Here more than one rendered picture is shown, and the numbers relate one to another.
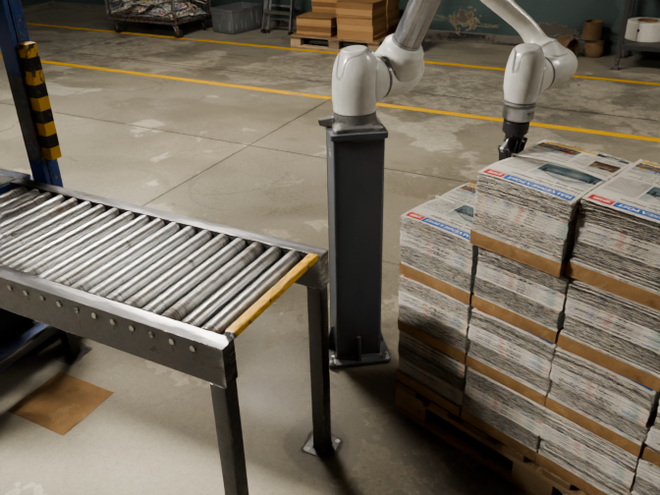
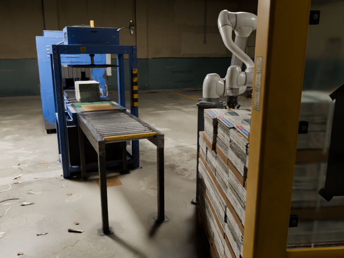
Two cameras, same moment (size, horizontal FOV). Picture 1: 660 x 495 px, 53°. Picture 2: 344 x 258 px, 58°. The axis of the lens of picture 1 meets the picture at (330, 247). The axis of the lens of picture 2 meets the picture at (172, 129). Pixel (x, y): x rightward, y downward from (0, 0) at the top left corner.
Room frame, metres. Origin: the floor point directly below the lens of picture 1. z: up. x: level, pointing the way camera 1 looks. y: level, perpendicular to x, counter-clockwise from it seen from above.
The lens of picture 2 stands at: (-0.17, -1.61, 1.45)
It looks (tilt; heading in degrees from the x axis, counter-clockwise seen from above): 14 degrees down; 38
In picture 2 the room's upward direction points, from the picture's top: straight up
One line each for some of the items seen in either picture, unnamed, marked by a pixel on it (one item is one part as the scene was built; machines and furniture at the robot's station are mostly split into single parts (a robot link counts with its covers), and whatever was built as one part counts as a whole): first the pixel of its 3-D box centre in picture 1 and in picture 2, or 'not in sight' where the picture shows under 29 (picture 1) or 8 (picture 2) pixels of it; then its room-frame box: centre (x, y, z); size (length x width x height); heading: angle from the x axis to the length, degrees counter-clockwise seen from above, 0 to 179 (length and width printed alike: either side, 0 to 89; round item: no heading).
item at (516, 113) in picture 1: (518, 110); (232, 91); (1.87, -0.55, 1.18); 0.09 x 0.09 x 0.06
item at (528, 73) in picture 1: (526, 72); (235, 76); (1.87, -0.57, 1.29); 0.13 x 0.11 x 0.16; 132
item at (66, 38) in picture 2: not in sight; (90, 37); (2.31, 1.63, 1.65); 0.60 x 0.45 x 0.20; 152
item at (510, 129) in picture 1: (514, 134); (232, 101); (1.87, -0.55, 1.11); 0.08 x 0.07 x 0.09; 134
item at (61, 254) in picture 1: (82, 246); (111, 122); (1.86, 0.79, 0.77); 0.47 x 0.05 x 0.05; 152
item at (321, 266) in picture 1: (153, 227); (137, 124); (2.05, 0.61, 0.74); 1.34 x 0.05 x 0.12; 62
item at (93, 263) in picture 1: (113, 253); (114, 124); (1.80, 0.67, 0.77); 0.47 x 0.05 x 0.05; 152
